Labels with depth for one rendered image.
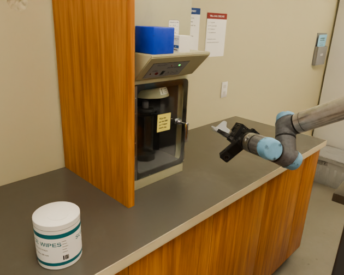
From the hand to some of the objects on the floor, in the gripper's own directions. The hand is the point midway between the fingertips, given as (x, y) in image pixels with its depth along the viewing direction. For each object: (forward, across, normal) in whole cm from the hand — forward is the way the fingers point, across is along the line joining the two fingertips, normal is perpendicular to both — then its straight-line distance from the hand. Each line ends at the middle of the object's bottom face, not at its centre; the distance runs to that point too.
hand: (222, 137), depth 143 cm
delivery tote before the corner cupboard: (+152, -222, -60) cm, 276 cm away
